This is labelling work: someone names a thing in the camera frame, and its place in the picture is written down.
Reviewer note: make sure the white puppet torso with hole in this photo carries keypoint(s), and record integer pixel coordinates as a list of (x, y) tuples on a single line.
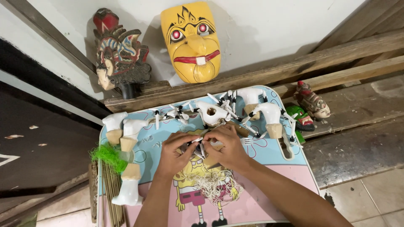
[(210, 113)]

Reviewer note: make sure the person's left hand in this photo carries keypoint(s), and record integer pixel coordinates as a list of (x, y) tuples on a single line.
[(172, 154)]

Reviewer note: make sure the white puppet arm black joints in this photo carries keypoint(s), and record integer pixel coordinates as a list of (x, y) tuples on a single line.
[(199, 147)]

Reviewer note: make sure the narrow brown wooden board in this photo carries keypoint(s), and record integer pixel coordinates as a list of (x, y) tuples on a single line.
[(93, 189)]

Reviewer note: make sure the person's right hand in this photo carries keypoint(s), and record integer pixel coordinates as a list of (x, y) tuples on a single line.
[(230, 148)]

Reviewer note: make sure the white plastic fork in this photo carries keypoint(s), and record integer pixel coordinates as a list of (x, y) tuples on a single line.
[(251, 141)]

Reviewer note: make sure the bundle of bamboo sticks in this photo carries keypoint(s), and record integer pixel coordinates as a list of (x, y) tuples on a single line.
[(113, 195)]

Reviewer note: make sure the green puppet head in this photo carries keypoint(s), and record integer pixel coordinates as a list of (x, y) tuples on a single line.
[(301, 118)]

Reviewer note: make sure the white puppet torso wooden base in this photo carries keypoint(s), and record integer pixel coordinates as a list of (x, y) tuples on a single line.
[(129, 187), (251, 98), (132, 134), (114, 126), (272, 121)]

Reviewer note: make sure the small brown puppet head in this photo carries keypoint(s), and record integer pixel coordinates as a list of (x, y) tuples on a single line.
[(312, 101)]

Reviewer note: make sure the yellow wooden mask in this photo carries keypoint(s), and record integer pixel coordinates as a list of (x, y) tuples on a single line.
[(191, 41)]

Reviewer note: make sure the green fibre tuft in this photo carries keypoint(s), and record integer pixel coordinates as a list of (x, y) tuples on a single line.
[(109, 157)]

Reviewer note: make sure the pile of white puppet limbs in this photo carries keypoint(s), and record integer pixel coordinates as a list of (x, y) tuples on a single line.
[(181, 114)]

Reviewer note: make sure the carved puppet head ornate headdress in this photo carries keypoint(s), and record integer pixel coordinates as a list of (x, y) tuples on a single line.
[(121, 53)]

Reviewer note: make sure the cartoon printed small table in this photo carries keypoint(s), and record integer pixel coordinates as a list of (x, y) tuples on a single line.
[(271, 176)]

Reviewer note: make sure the long wooden beam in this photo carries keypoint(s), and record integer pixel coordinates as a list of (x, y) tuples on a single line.
[(347, 75), (284, 71)]

